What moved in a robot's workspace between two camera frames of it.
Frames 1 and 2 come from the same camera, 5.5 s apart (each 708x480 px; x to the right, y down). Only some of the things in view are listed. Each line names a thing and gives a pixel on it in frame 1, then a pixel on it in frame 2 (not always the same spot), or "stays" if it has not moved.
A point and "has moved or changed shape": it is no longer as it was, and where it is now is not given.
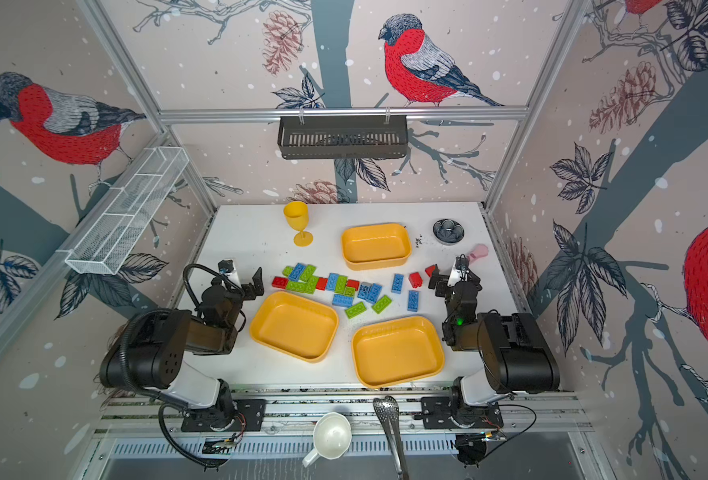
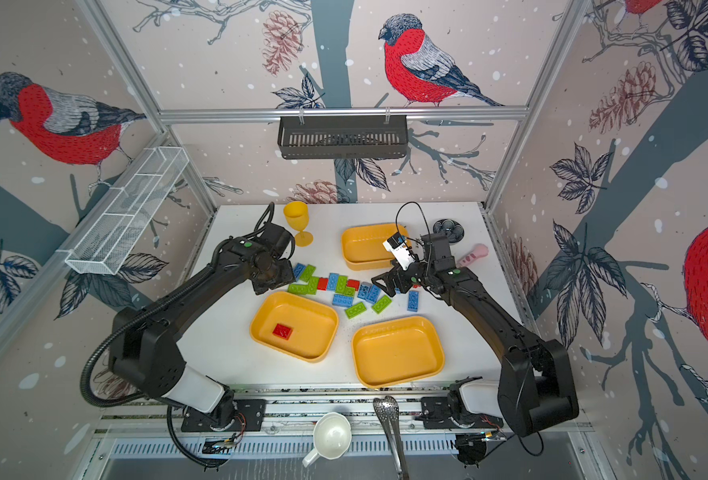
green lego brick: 381,305 stays
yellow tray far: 372,247 stays
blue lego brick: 296,272 stays
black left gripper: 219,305 -> 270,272
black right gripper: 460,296 -> 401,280
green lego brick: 355,310 stays
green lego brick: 308,272 stays
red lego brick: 280,282 has moved or changed shape
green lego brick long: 297,286 stays
